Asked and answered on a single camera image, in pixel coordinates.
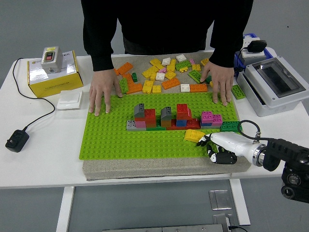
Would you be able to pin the blue plastic bin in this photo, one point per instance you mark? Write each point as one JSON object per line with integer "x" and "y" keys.
{"x": 269, "y": 52}

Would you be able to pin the long yellow brick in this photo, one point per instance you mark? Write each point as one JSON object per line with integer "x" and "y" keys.
{"x": 149, "y": 72}

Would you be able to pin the person's left forearm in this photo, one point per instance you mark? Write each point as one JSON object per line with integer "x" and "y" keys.
{"x": 223, "y": 55}

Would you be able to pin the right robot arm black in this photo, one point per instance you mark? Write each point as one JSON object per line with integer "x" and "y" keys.
{"x": 287, "y": 151}

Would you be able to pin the person's left hand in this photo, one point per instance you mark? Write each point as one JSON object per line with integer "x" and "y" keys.
{"x": 219, "y": 75}

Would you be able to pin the thin blue brick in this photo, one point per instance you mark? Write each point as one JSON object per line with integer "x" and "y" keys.
{"x": 206, "y": 124}

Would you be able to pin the green studded baseplate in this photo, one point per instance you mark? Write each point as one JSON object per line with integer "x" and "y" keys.
{"x": 108, "y": 140}

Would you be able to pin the light green brick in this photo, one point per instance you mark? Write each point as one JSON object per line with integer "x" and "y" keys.
{"x": 195, "y": 75}
{"x": 183, "y": 65}
{"x": 238, "y": 91}
{"x": 124, "y": 85}

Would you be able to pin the metal floor plate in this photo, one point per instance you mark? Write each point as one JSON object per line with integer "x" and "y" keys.
{"x": 222, "y": 220}
{"x": 219, "y": 199}

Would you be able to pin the tall red brick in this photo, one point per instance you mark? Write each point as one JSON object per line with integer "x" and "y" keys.
{"x": 182, "y": 110}

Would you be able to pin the dark orange brick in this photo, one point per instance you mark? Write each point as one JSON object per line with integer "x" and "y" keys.
{"x": 150, "y": 125}

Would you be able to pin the yellow curved toy brick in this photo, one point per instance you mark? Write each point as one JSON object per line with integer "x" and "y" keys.
{"x": 192, "y": 135}

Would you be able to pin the long orange brick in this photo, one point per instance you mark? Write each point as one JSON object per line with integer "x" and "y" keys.
{"x": 171, "y": 83}
{"x": 125, "y": 68}
{"x": 198, "y": 88}

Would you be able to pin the magenta brick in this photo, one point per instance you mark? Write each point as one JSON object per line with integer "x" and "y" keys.
{"x": 207, "y": 116}
{"x": 217, "y": 119}

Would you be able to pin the translucent yellow brick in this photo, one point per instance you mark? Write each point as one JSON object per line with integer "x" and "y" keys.
{"x": 196, "y": 67}

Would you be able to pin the white wall switch panel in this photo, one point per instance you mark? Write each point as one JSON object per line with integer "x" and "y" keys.
{"x": 69, "y": 100}

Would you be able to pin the dark green plate brick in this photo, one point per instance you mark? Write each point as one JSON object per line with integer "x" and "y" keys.
{"x": 155, "y": 128}

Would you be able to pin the small dark green brick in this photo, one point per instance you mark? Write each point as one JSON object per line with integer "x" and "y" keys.
{"x": 135, "y": 77}

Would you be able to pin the grey-brown foam mat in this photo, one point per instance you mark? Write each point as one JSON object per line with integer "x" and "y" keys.
{"x": 144, "y": 169}

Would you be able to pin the grey metal bar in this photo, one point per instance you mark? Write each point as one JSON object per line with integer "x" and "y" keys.
{"x": 164, "y": 228}

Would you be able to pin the white power socket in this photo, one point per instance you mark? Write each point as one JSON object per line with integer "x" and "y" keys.
{"x": 253, "y": 55}

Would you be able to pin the white square tile brick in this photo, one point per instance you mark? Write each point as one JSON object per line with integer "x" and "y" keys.
{"x": 181, "y": 58}
{"x": 160, "y": 76}
{"x": 166, "y": 62}
{"x": 185, "y": 88}

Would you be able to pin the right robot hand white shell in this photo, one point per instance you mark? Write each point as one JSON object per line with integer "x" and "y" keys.
{"x": 234, "y": 143}

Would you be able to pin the grey switch box red button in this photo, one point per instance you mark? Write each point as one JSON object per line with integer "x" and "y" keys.
{"x": 51, "y": 63}

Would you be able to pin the grey slope brick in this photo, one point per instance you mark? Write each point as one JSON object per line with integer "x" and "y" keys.
{"x": 139, "y": 111}
{"x": 166, "y": 113}

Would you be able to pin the thin grey brick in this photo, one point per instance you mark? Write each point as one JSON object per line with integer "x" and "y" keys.
{"x": 216, "y": 127}

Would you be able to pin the person's right hand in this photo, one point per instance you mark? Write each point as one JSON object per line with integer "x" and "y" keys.
{"x": 103, "y": 82}

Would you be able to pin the white table leg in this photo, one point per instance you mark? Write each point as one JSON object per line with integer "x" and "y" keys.
{"x": 239, "y": 200}
{"x": 64, "y": 210}

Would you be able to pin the low red brick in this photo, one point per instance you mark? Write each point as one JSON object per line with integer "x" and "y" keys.
{"x": 193, "y": 123}

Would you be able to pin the person's right forearm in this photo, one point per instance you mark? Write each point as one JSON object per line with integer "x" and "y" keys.
{"x": 101, "y": 58}

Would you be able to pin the grey flat brick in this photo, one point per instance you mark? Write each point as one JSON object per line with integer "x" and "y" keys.
{"x": 131, "y": 125}

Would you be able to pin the black power adapter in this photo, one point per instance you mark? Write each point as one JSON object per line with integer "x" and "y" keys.
{"x": 17, "y": 141}

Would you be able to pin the small pink brick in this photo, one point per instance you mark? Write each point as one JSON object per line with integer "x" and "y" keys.
{"x": 162, "y": 70}
{"x": 192, "y": 61}

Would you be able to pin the yellow white cardboard box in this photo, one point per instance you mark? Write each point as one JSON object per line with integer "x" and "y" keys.
{"x": 55, "y": 85}

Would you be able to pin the grey enclosure clear lid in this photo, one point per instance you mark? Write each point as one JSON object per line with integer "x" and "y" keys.
{"x": 268, "y": 99}

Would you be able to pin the small yellow brick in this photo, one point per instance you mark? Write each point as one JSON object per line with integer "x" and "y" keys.
{"x": 184, "y": 70}

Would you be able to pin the person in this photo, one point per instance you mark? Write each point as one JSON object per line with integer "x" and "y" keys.
{"x": 164, "y": 19}

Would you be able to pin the black plug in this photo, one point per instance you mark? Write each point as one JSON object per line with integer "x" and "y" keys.
{"x": 257, "y": 46}

